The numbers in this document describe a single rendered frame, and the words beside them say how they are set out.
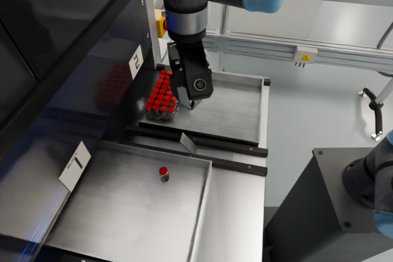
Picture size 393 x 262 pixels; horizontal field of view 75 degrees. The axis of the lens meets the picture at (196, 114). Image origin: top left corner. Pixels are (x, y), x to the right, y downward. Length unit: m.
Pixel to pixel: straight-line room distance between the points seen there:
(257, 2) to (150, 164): 0.48
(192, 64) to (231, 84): 0.43
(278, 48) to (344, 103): 0.82
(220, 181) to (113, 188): 0.26
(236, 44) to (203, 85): 1.31
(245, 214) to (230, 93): 0.39
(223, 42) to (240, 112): 1.01
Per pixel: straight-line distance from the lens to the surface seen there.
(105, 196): 0.68
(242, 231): 0.63
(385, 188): 0.67
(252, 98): 0.85
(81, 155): 0.58
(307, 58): 1.76
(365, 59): 1.90
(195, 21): 0.45
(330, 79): 2.49
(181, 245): 0.62
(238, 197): 0.66
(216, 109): 0.80
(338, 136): 2.07
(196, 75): 0.46
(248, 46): 1.76
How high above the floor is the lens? 1.48
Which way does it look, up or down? 50 degrees down
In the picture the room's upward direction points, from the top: straight up
